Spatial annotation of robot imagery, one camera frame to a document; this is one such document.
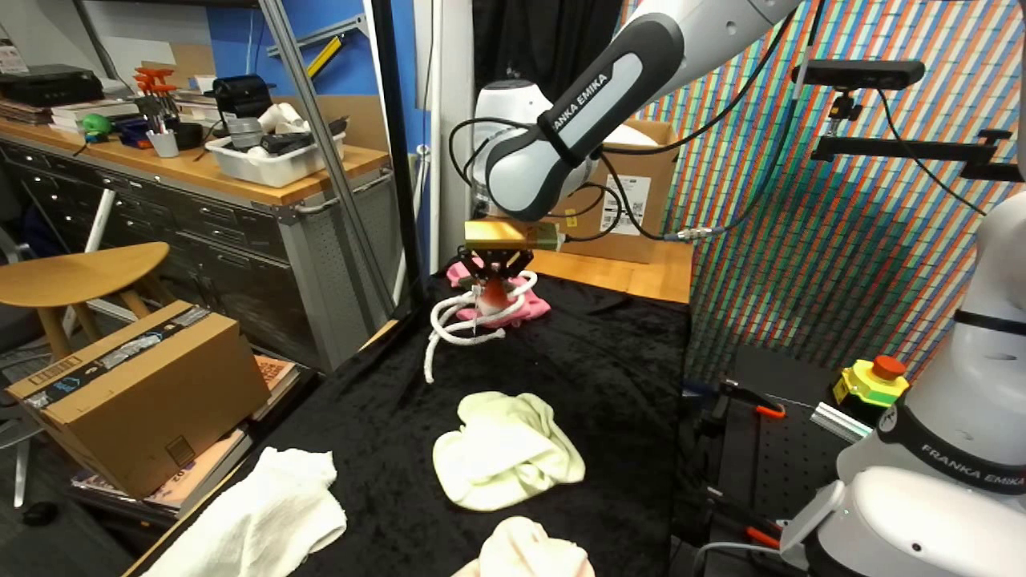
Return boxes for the silver metal tube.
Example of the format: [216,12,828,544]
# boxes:
[807,397,879,444]

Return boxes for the yellow red emergency stop button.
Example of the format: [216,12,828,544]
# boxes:
[832,353,914,410]

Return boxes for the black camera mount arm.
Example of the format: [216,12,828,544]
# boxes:
[812,128,1024,184]

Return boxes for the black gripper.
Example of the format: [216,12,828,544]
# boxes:
[467,216,568,290]

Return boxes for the pale yellow cloth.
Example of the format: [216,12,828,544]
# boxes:
[430,389,591,512]

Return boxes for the white cloth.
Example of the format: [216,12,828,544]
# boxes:
[141,444,350,577]

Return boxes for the black perforated breadboard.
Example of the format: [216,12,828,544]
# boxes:
[709,357,861,547]

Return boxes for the peach cloth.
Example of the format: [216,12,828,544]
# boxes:
[452,512,600,577]

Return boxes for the black vertical pole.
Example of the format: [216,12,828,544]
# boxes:
[366,0,430,377]

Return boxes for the wooden stool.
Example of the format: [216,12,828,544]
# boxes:
[0,239,174,361]

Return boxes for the green plastic object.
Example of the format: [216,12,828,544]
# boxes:
[76,108,117,144]

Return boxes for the yellow bar tool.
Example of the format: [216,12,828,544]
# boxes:
[302,37,350,85]

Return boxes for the cardboard box with black strip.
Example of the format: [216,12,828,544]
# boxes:
[3,298,274,500]

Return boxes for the black boxy device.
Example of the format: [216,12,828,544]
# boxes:
[212,73,276,123]

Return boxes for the silver metal pole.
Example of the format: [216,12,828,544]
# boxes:
[256,0,392,292]

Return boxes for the orange plastic object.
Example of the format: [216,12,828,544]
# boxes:
[133,60,181,104]

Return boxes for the red ball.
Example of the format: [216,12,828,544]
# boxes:
[480,271,515,307]

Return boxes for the white plastic tray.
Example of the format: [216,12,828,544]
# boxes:
[204,130,353,191]

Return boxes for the pink cloth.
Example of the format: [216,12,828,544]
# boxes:
[444,253,556,333]

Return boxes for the black flat case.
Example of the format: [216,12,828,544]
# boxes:
[0,65,105,108]

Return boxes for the barcode labelled cardboard box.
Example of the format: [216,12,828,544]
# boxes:
[573,120,683,239]

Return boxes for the orange handled clamp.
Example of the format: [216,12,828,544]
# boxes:
[698,484,789,556]
[715,375,793,422]

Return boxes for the white metal leg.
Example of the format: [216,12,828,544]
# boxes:
[76,187,118,255]

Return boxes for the black stereo camera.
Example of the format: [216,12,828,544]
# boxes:
[789,57,930,94]

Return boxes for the wooden top workbench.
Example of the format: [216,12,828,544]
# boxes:
[0,113,404,371]

